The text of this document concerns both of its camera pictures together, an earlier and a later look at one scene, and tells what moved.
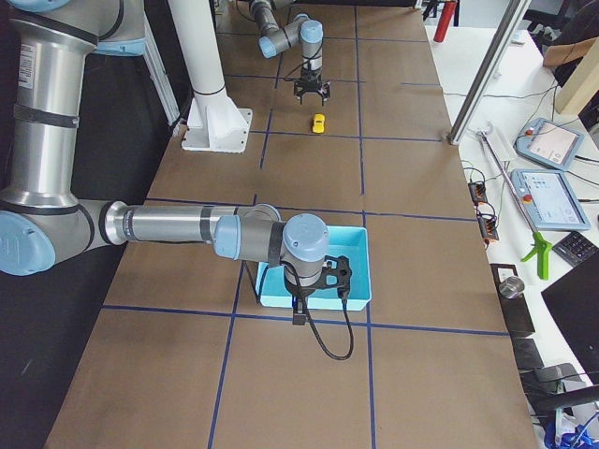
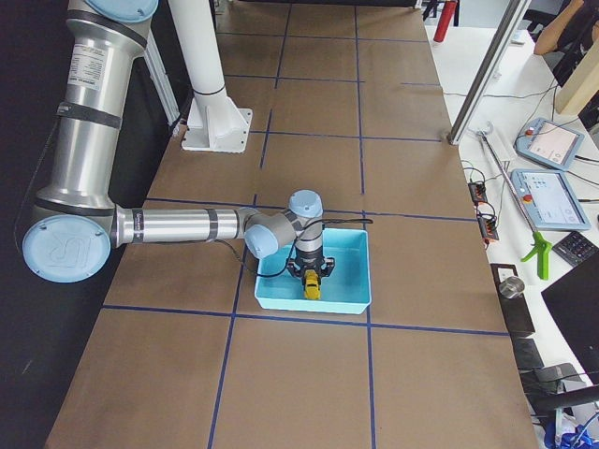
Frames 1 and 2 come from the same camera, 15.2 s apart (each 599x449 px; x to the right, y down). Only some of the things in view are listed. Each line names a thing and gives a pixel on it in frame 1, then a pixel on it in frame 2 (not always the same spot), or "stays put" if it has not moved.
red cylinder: (445, 21) stays put
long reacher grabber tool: (542, 248) stays put
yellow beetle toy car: (318, 124) -> (312, 285)
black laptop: (575, 299) stays put
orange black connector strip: (488, 225) stays put
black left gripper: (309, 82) -> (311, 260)
